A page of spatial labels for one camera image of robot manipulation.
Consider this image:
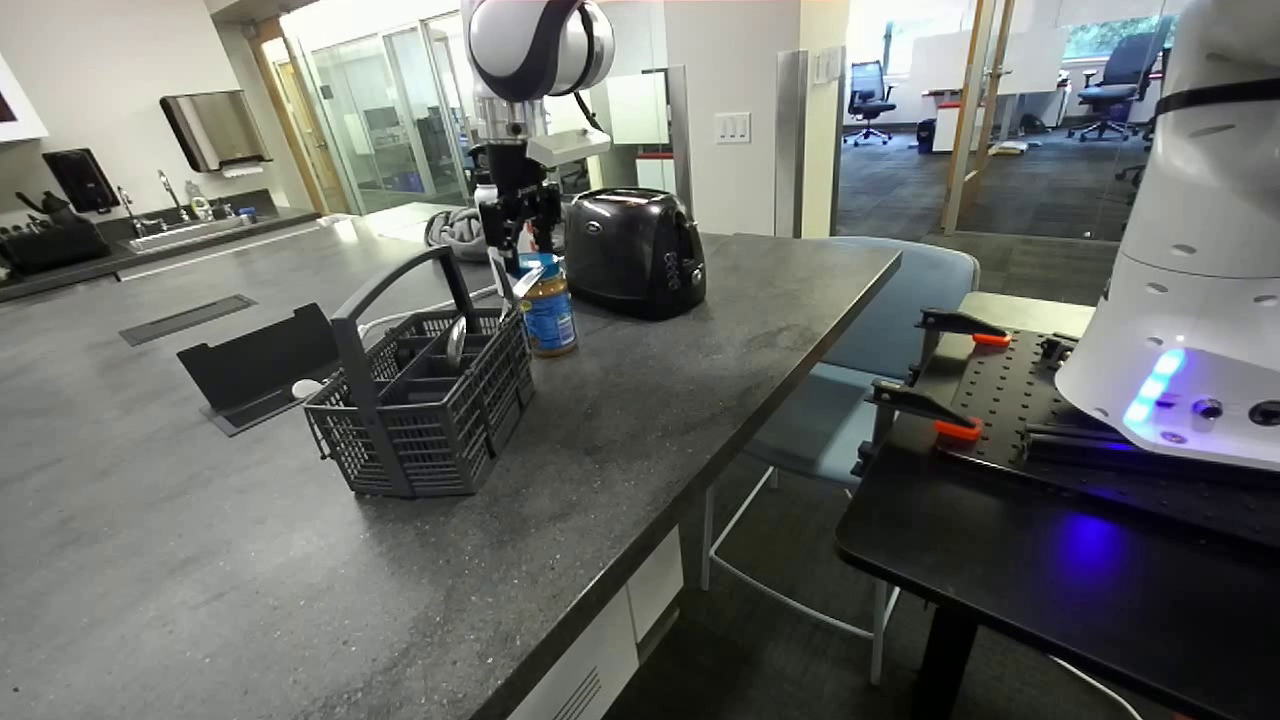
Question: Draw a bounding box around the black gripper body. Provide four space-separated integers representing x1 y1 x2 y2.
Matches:
464 135 566 220

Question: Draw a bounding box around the grey crumpled cloth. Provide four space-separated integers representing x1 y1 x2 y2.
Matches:
421 203 487 263

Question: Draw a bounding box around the black toaster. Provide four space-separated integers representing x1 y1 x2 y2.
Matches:
561 184 712 323

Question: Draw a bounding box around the metal utensil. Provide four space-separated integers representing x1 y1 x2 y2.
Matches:
445 311 477 373

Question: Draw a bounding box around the black utensil caddy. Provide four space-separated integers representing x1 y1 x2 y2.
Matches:
300 244 541 503

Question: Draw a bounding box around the kitchen counter with sink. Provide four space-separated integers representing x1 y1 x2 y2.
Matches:
0 184 327 309

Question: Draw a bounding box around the light blue chair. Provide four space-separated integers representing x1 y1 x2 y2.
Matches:
700 234 988 692

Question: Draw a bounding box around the black monitor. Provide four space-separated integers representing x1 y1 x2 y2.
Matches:
41 146 124 220

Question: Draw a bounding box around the black dish rack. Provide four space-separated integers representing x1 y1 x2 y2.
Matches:
0 190 118 279

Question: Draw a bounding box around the wooden pillar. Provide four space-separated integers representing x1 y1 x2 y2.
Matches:
938 0 1022 239

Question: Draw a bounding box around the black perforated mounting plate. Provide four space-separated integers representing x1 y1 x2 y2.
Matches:
932 330 1280 516

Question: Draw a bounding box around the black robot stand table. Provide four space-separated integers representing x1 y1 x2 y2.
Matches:
833 438 1280 720

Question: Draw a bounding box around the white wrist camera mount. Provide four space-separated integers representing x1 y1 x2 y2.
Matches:
525 125 617 171

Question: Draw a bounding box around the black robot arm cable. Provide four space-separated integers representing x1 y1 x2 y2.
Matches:
566 0 607 141

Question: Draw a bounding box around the white light switch plate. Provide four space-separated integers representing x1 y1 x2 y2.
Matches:
708 108 755 154

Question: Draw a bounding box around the wall paper towel dispenser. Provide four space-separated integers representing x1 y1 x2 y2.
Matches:
157 88 273 180

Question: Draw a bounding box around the orange handled black clamp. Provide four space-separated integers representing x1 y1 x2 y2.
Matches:
863 380 991 463
914 309 1022 385

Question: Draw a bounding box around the thin white floor cable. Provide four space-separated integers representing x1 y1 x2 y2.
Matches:
1048 651 1152 720

